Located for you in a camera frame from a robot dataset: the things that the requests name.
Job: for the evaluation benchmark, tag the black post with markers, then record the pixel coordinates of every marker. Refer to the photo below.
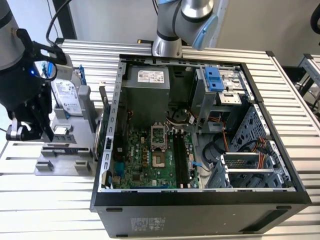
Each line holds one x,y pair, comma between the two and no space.
67,20

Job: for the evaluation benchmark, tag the black yellow tipped bar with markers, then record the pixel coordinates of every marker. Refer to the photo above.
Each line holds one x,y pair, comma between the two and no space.
145,41

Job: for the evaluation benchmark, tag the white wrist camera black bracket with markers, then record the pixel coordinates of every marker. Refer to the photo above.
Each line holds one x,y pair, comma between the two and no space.
53,53

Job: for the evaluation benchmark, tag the black PC case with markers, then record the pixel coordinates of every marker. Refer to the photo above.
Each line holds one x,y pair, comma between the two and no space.
175,220

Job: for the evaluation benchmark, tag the green graphics card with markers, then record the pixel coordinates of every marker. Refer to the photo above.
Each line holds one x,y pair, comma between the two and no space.
107,112

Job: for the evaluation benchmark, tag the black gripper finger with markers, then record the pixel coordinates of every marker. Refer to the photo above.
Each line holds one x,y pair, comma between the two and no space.
47,120

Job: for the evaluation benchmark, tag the grey parts rack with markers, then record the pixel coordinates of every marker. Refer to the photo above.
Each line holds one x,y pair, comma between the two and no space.
62,165

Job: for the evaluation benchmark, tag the blue plastic bay latch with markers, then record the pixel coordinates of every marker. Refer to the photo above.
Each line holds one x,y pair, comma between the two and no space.
212,77

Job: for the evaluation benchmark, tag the silver CPU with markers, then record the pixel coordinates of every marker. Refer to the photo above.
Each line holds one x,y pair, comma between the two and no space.
61,130

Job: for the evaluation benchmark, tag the CPU socket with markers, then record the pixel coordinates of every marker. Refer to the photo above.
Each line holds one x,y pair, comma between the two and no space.
159,161

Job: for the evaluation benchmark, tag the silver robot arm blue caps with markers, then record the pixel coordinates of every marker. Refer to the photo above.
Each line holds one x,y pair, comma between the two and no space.
187,15

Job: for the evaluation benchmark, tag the blue expansion slot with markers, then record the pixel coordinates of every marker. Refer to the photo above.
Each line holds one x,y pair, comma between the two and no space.
150,186

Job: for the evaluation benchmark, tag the aluminium frame side table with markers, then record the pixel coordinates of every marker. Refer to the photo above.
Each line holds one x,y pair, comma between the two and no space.
308,62

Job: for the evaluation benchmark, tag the hard disk in blue carrier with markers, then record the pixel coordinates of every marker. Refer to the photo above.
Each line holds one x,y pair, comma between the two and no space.
67,97

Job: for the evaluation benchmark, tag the green motherboard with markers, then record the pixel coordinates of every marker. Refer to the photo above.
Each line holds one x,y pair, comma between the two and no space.
140,172

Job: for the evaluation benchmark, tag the silver power supply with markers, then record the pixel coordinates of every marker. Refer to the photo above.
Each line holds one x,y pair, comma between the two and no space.
147,100

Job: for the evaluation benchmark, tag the black RAM slot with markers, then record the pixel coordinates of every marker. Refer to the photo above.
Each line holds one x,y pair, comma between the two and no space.
179,160
183,160
176,160

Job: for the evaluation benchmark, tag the perforated metal disk bay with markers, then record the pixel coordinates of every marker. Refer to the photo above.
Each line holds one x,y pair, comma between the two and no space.
246,125

